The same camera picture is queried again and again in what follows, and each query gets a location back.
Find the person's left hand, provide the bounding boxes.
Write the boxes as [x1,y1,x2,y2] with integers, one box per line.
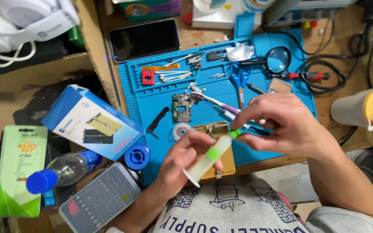
[153,129,226,198]

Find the black pointed tool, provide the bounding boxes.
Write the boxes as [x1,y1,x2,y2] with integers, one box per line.
[246,83,267,95]

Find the black magnifying glass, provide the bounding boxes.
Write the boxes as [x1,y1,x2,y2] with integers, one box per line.
[240,46,292,74]

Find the brown cardboard box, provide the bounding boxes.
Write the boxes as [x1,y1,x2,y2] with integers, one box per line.
[0,0,124,140]

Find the black tweezers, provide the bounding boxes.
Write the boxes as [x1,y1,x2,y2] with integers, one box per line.
[247,126,273,136]

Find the blue handled scissors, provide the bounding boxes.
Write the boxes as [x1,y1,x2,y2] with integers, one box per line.
[229,61,252,111]

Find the person's grey printed shirt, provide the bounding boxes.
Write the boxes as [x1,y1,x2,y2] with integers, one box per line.
[148,174,373,233]

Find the green knife set packet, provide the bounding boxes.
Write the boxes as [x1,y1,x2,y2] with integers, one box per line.
[0,125,49,217]

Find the small red magnetizer block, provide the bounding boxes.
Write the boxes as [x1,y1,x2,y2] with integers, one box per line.
[141,69,155,85]

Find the white cable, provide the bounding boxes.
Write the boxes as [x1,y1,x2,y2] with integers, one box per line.
[0,41,37,68]

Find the grey cylinder with yellow cap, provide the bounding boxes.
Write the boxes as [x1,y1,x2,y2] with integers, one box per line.
[330,81,373,132]

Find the gold circuit board holder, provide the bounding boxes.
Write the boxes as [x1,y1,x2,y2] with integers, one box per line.
[193,121,236,180]

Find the grey screwdriver bit case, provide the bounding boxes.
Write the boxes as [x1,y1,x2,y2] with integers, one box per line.
[58,162,142,233]

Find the white cotton swab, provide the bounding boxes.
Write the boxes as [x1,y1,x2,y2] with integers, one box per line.
[159,73,193,80]
[154,70,191,75]
[154,76,193,85]
[163,53,194,68]

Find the brown paper piece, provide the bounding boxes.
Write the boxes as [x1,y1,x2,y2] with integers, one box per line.
[268,77,293,94]

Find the black smartphone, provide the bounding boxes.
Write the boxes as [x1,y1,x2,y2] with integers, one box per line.
[108,18,181,64]

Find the green phone circuit board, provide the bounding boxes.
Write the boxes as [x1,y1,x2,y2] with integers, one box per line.
[172,93,193,124]

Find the black phone camera part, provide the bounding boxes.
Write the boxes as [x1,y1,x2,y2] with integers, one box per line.
[205,49,228,62]

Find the black cables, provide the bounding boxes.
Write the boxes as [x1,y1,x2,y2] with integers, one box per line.
[262,13,373,147]

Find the pink and white toothbrush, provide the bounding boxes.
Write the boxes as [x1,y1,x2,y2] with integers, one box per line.
[189,91,243,114]

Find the blue and white product box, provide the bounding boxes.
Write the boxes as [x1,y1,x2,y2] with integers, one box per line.
[41,84,145,162]

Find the grey bench power supply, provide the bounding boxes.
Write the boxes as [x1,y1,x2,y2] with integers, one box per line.
[264,0,359,27]

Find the teal printed box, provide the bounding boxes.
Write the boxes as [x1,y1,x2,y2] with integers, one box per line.
[120,0,183,23]

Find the red and black screwdriver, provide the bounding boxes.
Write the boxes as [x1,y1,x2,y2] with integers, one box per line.
[268,71,331,81]

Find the metal shield part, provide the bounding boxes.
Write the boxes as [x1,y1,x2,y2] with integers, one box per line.
[186,82,207,101]

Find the clear plastic bag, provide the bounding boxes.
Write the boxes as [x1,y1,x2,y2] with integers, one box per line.
[226,46,255,62]

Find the clear bottle with blue cap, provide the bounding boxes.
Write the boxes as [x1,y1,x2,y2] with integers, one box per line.
[26,149,103,195]

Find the blue silicone repair mat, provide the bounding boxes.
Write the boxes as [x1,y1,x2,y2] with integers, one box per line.
[117,12,318,187]

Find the white pen tool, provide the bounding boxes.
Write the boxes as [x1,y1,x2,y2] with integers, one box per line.
[220,108,252,130]

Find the clear syringe with green cap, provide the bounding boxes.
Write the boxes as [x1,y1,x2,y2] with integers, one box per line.
[182,128,243,189]

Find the small clear solder wire spool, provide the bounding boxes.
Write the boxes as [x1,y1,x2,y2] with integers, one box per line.
[172,122,192,142]

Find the white headphones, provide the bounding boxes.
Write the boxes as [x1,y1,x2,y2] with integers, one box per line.
[0,0,81,54]

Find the person's right hand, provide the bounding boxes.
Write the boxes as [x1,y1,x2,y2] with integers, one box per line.
[229,93,334,160]

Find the black phone frame part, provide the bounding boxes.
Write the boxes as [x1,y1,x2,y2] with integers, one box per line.
[146,106,171,140]

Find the orange flex cable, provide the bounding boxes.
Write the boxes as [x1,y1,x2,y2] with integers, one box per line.
[141,63,180,72]

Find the small metal phone bracket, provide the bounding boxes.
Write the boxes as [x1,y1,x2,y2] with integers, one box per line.
[187,53,204,70]

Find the blue plastic spool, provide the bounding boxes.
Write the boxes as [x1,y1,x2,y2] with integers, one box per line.
[124,143,151,171]

